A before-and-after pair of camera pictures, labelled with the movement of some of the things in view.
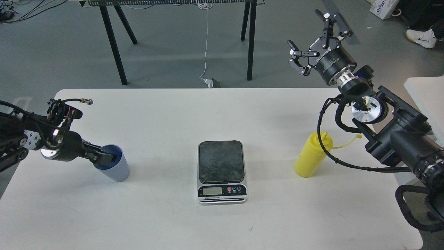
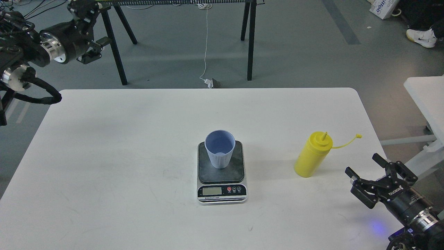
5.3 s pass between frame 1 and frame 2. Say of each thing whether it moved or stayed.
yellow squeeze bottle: stayed
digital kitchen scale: stayed
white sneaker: stayed
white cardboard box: stayed
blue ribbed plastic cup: moved
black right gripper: moved
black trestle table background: stayed
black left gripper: moved
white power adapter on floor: stayed
